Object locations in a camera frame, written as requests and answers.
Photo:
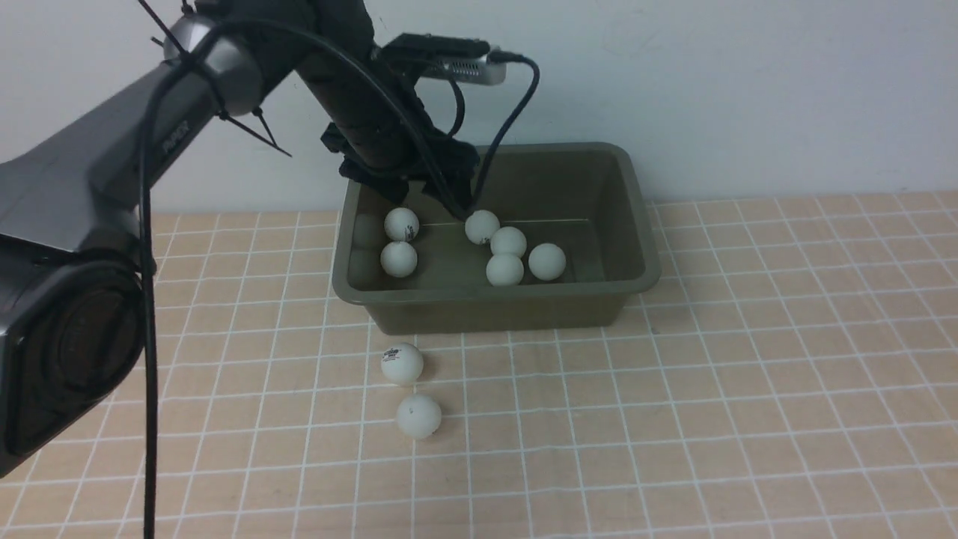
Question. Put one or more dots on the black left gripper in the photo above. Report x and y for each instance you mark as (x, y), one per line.
(380, 126)

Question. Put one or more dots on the white ping-pong ball red logo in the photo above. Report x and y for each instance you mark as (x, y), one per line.
(401, 225)

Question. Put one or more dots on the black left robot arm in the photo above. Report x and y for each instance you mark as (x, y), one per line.
(72, 307)

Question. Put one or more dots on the white ping-pong ball logo top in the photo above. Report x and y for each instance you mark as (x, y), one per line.
(402, 364)

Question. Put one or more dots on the white ping-pong ball plain centre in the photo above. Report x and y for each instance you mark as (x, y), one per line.
(418, 416)

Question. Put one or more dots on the olive green plastic bin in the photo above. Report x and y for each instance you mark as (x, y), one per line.
(576, 207)

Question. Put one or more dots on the orange checkered tablecloth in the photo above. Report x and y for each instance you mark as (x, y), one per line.
(792, 375)

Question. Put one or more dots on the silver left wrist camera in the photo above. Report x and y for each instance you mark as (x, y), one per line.
(431, 56)

